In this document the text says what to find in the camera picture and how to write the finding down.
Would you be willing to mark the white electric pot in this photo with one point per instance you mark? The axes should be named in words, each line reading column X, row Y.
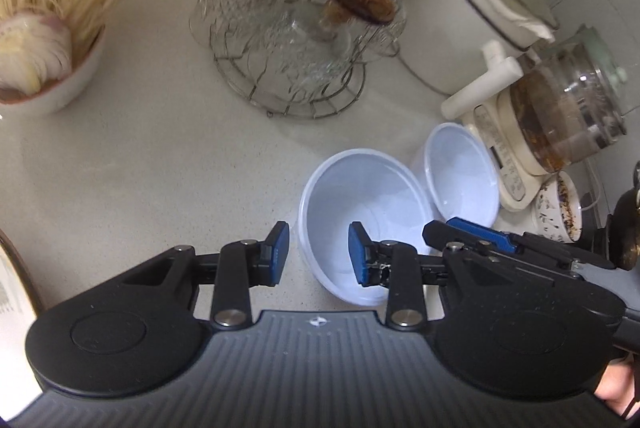
column 450, row 8

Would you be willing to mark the white ceramic bowl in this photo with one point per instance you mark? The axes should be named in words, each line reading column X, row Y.
column 60, row 93

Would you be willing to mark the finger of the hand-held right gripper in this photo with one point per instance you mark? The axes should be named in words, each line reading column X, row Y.
column 434, row 233
column 480, row 233

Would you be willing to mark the white leaf print plate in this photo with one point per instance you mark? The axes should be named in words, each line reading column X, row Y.
column 12, row 298

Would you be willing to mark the person's right hand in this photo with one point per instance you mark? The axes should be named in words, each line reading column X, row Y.
column 617, row 388

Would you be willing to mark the glass kettle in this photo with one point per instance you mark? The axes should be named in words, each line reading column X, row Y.
column 570, row 108

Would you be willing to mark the garlic bulb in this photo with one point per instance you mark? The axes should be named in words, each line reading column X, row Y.
column 35, row 53

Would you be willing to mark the speckled paper cup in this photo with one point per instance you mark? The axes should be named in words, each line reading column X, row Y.
column 557, row 208

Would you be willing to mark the light blue bowl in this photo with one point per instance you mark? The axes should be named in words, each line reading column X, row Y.
column 360, row 188
column 460, row 168

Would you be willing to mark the cream kettle base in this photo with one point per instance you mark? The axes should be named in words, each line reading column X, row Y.
column 505, row 163

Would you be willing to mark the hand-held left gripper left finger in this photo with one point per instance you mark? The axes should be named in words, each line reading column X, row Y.
column 277, row 253

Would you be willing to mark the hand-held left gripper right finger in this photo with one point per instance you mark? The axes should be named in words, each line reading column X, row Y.
column 357, row 253

